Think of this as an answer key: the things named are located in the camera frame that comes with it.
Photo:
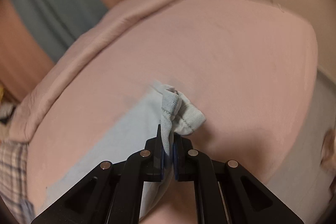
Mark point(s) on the pink rolled duvet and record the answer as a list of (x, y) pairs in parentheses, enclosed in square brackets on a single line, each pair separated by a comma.
[(32, 110)]

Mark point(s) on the plaid checkered pillow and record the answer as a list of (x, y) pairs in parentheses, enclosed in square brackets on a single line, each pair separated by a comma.
[(14, 181)]

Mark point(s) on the pink bag on floor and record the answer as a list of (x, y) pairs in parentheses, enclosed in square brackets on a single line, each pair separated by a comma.
[(328, 151)]

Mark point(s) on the light blue denim pants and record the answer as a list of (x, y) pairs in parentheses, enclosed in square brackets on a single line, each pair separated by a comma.
[(163, 109)]

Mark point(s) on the grey blue curtain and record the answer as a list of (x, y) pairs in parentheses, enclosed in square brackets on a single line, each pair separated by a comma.
[(57, 24)]

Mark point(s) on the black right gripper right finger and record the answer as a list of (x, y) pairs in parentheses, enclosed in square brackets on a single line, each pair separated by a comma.
[(226, 192)]

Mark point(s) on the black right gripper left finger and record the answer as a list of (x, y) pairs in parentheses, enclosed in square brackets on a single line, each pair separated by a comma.
[(109, 193)]

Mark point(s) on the pink bed sheet mattress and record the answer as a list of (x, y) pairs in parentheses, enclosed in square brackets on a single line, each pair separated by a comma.
[(248, 67)]

